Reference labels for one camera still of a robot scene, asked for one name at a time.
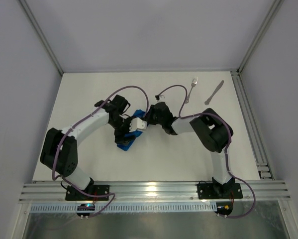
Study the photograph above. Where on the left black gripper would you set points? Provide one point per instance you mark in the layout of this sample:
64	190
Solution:
124	137

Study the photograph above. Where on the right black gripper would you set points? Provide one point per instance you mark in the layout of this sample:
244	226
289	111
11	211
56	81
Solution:
150	115

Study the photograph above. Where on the blue cloth napkin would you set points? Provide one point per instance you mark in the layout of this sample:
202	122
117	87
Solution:
132	135

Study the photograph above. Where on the silver fork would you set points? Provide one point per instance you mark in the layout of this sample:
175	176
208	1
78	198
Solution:
193	84

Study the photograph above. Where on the silver table knife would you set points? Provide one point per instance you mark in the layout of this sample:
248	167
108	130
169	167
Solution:
218	87

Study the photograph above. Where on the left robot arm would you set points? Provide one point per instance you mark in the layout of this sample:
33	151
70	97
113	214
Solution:
60	149

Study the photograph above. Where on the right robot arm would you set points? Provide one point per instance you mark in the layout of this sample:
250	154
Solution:
213	132

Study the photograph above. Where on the left controller board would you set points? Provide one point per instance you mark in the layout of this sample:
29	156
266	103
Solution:
84	211

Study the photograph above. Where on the controller board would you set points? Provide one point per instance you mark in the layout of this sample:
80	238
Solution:
84	211
223	209

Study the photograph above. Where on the right controller board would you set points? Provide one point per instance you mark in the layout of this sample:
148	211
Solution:
223	209

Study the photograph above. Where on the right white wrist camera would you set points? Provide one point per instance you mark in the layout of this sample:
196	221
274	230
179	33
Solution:
159	97

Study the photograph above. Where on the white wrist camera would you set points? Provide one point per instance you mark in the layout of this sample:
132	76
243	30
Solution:
137	124
159	97

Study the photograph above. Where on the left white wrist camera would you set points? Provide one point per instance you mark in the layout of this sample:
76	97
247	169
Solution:
137	124

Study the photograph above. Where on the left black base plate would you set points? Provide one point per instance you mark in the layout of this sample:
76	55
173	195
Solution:
91	193

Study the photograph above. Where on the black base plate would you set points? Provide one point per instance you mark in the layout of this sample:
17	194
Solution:
217	191
91	193

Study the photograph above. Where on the slotted cable duct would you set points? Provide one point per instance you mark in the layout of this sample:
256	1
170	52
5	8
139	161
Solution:
155	207

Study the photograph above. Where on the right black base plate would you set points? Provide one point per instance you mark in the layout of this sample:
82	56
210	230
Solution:
217	191

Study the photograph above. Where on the right side aluminium rail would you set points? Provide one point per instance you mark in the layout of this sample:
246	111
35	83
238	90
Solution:
261	157

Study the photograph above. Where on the aluminium rail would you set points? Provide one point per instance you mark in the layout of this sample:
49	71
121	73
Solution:
180	191
261	157

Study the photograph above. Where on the left aluminium frame post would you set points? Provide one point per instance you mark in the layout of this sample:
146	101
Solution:
40	34

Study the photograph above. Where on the aluminium frame post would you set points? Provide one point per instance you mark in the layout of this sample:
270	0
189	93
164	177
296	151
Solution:
40	34
264	26

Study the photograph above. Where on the aluminium front rail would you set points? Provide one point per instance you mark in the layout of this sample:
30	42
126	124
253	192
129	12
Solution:
180	191

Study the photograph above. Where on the right aluminium frame post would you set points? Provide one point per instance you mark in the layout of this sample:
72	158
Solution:
264	26

